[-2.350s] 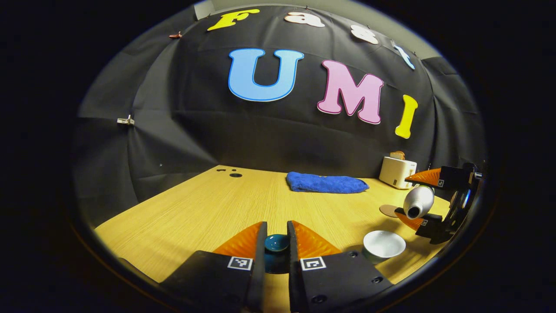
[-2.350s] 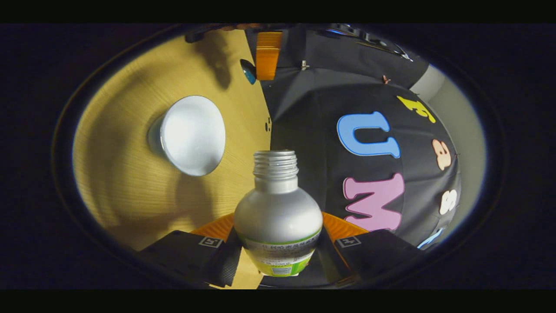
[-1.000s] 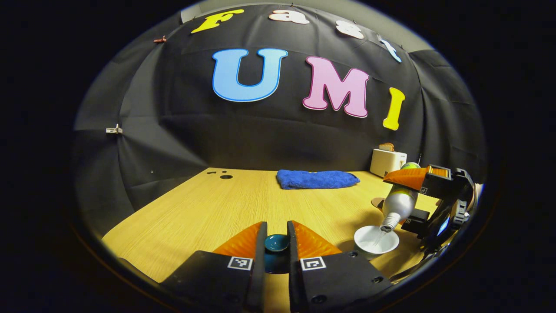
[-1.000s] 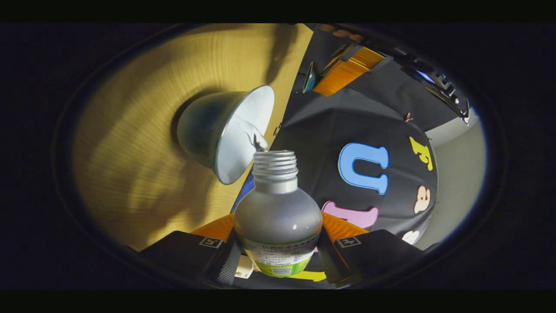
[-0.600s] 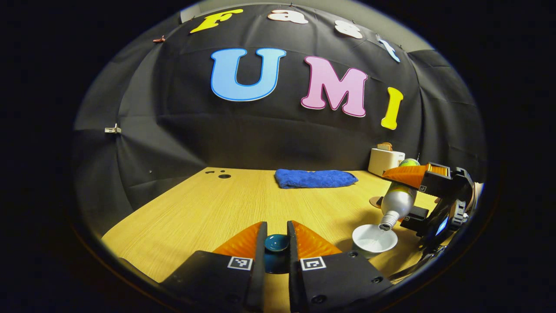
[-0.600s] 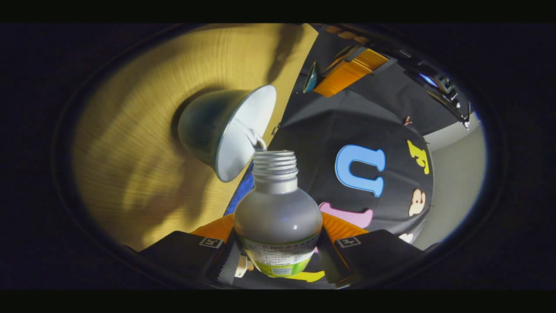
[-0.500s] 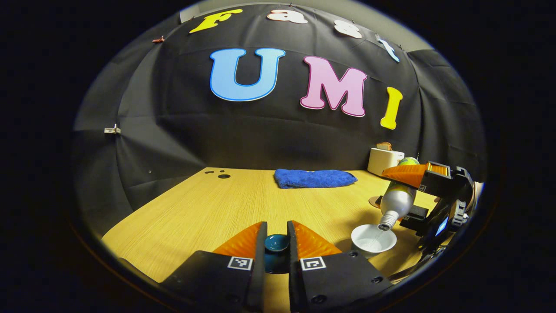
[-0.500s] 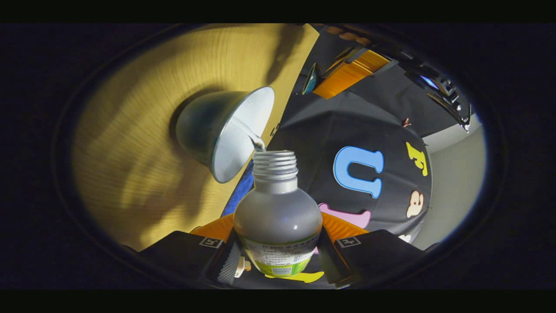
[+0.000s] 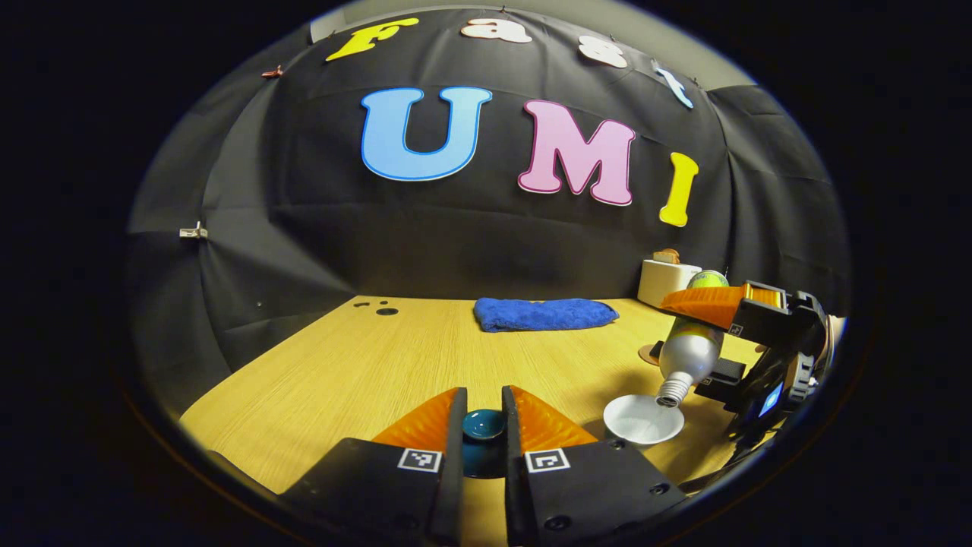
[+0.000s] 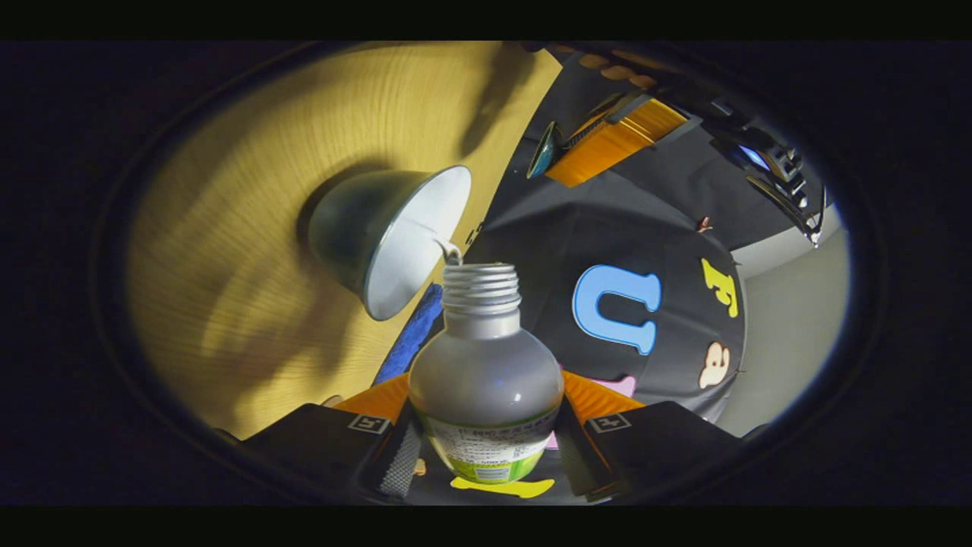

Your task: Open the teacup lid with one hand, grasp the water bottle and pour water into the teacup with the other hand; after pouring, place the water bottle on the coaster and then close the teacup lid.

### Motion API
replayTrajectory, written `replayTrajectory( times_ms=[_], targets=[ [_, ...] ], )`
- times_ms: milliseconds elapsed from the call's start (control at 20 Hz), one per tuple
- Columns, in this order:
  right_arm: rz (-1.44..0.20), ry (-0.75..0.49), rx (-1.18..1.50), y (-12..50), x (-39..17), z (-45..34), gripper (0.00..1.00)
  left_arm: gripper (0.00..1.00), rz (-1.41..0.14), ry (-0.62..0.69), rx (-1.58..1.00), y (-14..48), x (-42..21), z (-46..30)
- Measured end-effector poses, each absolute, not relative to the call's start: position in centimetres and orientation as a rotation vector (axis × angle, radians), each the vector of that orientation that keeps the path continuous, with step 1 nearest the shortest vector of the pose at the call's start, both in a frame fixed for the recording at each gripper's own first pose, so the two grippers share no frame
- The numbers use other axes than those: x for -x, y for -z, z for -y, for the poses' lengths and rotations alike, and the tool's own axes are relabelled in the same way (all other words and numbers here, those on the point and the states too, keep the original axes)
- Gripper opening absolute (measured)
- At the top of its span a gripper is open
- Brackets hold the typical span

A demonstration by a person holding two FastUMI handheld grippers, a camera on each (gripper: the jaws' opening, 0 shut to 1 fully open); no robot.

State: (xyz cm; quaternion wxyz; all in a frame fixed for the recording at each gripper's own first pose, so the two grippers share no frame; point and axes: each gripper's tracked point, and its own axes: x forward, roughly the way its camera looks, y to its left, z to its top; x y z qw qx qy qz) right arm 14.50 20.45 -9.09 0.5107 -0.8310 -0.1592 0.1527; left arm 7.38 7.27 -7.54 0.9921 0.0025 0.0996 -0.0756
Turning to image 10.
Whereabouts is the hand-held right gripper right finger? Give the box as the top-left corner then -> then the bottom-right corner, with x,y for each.
557,369 -> 764,502

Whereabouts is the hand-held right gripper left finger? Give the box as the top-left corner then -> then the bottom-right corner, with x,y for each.
226,372 -> 424,502

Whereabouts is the blue teacup lid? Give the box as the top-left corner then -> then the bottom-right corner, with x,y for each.
526,120 -> 567,181

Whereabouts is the silver water bottle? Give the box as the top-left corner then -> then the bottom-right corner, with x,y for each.
408,262 -> 566,485

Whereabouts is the black backdrop cloth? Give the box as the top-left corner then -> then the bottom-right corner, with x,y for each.
406,46 -> 832,506

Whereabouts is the blue towel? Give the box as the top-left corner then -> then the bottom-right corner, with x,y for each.
372,283 -> 446,385

